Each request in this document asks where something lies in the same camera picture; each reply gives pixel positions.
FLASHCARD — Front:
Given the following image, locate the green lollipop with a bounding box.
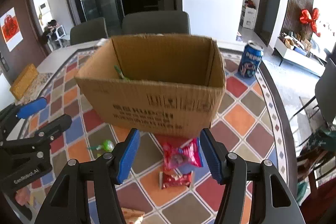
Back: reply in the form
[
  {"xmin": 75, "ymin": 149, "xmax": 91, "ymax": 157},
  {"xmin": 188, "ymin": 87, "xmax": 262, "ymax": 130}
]
[
  {"xmin": 114, "ymin": 65, "xmax": 130, "ymax": 81},
  {"xmin": 87, "ymin": 139, "xmax": 114, "ymax": 158}
]

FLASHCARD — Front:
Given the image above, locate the pink clear-window snack bag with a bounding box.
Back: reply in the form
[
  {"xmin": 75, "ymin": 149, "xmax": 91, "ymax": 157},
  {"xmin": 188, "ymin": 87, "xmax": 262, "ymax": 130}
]
[{"xmin": 163, "ymin": 138, "xmax": 203, "ymax": 171}]

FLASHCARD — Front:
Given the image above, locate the beige cracker packet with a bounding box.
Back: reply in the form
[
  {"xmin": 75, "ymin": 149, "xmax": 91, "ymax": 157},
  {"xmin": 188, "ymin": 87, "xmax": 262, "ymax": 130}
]
[{"xmin": 121, "ymin": 207, "xmax": 145, "ymax": 224}]

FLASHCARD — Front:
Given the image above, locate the colourful checkered table mat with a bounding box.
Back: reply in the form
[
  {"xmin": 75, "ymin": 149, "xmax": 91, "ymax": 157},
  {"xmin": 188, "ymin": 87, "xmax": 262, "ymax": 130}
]
[{"xmin": 21, "ymin": 48, "xmax": 296, "ymax": 223}]

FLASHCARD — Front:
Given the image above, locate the dark red snack packet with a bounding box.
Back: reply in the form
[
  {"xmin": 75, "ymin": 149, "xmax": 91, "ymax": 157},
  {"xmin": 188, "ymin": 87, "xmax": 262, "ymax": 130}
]
[{"xmin": 159, "ymin": 171, "xmax": 194, "ymax": 189}]

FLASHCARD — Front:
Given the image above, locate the red paper door decoration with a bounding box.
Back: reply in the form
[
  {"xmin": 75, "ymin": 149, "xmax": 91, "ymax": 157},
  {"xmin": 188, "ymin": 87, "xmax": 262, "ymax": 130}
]
[{"xmin": 1, "ymin": 7, "xmax": 23, "ymax": 52}]

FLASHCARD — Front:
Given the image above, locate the brown cardboard box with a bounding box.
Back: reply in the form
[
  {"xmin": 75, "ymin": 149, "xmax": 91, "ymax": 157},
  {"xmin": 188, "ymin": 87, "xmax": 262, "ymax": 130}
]
[{"xmin": 75, "ymin": 34, "xmax": 226, "ymax": 139}]

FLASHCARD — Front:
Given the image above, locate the blue Pepsi can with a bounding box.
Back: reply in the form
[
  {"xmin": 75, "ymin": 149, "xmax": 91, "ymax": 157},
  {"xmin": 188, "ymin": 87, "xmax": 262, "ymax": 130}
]
[{"xmin": 238, "ymin": 40, "xmax": 264, "ymax": 78}]

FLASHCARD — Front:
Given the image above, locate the grey chair far left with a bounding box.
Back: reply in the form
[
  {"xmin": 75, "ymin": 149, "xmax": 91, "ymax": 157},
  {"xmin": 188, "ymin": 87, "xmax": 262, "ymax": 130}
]
[{"xmin": 70, "ymin": 17, "xmax": 108, "ymax": 46}]

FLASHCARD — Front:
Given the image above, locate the dark grey chair right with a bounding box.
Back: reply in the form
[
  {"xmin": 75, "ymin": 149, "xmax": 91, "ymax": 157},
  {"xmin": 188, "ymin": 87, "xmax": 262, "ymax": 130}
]
[{"xmin": 291, "ymin": 58, "xmax": 336, "ymax": 124}]

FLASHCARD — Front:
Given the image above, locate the white tv cabinet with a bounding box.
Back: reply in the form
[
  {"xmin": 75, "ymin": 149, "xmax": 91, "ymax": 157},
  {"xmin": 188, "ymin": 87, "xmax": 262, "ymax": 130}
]
[{"xmin": 273, "ymin": 37, "xmax": 325, "ymax": 77}]

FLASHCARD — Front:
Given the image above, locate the grey chair behind box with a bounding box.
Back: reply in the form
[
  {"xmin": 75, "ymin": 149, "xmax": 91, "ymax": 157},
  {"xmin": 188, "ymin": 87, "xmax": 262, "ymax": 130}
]
[{"xmin": 122, "ymin": 10, "xmax": 191, "ymax": 35}]

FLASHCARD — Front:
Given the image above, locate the red ribbon bow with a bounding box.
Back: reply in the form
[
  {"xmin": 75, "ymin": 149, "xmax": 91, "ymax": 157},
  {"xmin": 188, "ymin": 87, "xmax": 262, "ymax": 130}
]
[{"xmin": 299, "ymin": 8, "xmax": 321, "ymax": 37}]

